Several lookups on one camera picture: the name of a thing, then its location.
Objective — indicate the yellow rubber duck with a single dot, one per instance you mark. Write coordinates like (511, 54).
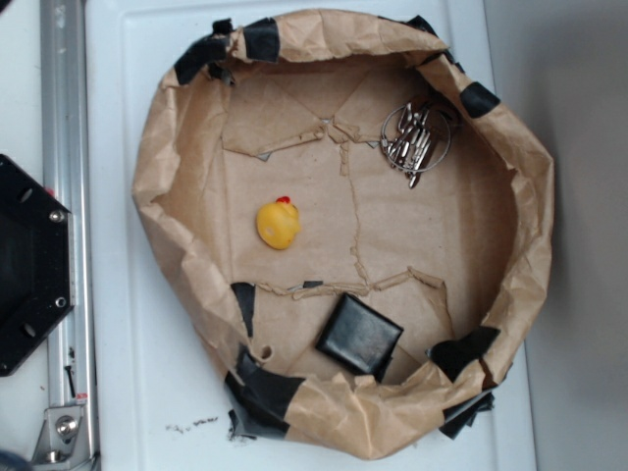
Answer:
(278, 223)

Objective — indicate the metal corner bracket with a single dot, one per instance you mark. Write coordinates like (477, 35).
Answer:
(63, 441)

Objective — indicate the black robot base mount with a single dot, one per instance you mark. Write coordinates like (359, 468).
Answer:
(36, 291)

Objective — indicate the silver keys on ring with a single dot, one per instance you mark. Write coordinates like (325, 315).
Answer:
(416, 137)

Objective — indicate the black leather wallet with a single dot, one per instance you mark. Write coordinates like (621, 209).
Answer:
(359, 338)

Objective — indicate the white plastic tray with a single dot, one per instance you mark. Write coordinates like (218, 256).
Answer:
(161, 404)

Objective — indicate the brown paper bin liner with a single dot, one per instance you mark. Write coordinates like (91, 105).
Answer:
(293, 106)

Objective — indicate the aluminium extrusion rail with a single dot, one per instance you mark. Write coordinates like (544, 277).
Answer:
(70, 347)

